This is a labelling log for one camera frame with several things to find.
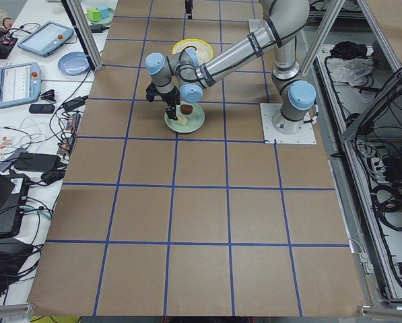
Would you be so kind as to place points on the light green plate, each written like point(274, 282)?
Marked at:
point(194, 120)

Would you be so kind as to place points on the green block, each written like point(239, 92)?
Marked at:
point(93, 14)

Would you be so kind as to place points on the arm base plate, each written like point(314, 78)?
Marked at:
point(278, 130)

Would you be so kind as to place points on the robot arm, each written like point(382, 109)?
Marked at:
point(181, 77)

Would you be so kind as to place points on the black power adapter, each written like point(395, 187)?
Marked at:
point(36, 162)

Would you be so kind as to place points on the teach pendant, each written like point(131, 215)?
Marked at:
point(20, 84)
point(46, 39)

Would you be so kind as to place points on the yellow steamer tray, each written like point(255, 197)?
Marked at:
point(203, 49)

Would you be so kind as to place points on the white steamed bun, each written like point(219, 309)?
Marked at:
point(181, 120)

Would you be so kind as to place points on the dark red bun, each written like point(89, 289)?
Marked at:
point(186, 109)

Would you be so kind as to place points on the teach pendant near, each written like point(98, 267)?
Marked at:
point(20, 84)

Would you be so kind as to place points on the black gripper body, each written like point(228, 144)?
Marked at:
point(172, 99)

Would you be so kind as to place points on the blue plate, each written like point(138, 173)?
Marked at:
point(73, 63)

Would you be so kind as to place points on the aluminium frame post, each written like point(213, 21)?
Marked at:
point(79, 22)

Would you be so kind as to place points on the white crumpled cloth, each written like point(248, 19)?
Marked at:
point(354, 72)

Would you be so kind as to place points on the black laptop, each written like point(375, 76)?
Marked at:
point(13, 195)

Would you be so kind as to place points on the teach pendant far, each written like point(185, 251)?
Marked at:
point(46, 39)

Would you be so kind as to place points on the black phone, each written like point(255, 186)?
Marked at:
point(41, 109)

